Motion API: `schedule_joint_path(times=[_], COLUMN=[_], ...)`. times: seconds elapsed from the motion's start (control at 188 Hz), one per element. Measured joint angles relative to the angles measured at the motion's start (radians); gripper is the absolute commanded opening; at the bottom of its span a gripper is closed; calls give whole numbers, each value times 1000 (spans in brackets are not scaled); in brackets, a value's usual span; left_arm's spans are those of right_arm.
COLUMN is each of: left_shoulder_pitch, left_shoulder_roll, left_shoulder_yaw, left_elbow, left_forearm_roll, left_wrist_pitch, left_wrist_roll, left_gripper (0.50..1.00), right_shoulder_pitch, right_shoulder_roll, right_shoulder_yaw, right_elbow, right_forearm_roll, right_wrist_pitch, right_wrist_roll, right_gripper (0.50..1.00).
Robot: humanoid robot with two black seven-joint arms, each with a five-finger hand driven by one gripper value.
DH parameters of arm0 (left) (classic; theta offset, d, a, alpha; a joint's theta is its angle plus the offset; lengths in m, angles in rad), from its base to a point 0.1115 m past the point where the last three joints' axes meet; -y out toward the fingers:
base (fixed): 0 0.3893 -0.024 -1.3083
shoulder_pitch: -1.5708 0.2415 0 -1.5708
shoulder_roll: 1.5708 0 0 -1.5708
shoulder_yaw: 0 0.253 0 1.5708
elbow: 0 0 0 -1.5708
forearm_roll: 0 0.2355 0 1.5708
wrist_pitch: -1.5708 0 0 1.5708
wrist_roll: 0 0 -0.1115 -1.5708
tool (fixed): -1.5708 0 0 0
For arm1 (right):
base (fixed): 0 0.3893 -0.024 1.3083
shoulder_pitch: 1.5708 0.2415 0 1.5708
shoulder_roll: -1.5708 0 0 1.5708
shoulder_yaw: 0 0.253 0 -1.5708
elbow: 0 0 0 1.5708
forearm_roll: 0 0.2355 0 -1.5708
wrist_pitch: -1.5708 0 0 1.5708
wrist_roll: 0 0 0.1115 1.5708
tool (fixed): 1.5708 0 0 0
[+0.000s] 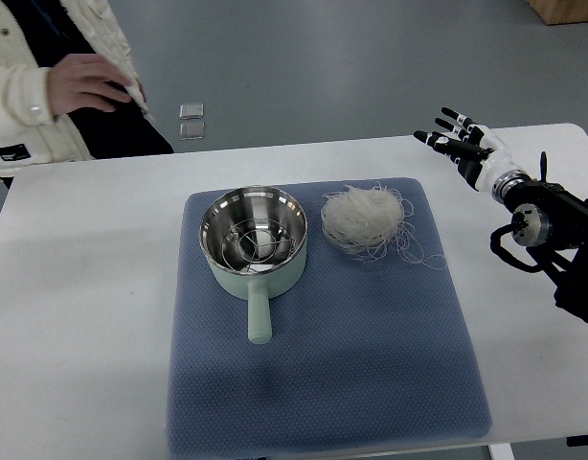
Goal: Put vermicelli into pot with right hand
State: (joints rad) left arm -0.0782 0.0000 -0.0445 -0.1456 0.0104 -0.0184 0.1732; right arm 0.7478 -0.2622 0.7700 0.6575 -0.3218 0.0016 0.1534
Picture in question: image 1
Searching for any upper metal floor plate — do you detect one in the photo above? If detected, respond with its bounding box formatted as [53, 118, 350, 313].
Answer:
[179, 103, 204, 120]

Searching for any wooden box corner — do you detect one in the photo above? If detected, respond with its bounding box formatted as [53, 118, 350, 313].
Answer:
[528, 0, 588, 25]

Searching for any person in white fleece jacket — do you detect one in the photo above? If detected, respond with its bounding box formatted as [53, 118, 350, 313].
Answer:
[0, 1, 173, 185]

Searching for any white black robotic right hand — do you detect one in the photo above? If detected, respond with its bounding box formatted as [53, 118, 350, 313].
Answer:
[414, 107, 525, 194]

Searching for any black table bracket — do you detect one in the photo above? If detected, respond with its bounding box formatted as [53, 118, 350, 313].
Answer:
[566, 435, 588, 448]

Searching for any blue textured table mat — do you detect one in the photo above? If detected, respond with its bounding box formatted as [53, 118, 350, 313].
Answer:
[166, 178, 491, 459]

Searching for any white vermicelli noodle bundle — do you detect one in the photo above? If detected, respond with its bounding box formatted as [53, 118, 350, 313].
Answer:
[320, 182, 447, 270]

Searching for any wire steaming rack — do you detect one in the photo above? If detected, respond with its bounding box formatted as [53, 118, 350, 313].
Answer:
[217, 218, 297, 273]

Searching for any mint green steel pot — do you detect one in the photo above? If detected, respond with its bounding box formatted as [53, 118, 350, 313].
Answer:
[199, 186, 308, 345]

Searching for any person's bare hand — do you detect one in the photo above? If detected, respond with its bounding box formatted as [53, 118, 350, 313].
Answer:
[47, 54, 147, 117]

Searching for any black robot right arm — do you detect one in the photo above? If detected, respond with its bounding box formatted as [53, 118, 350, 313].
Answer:
[489, 152, 588, 323]

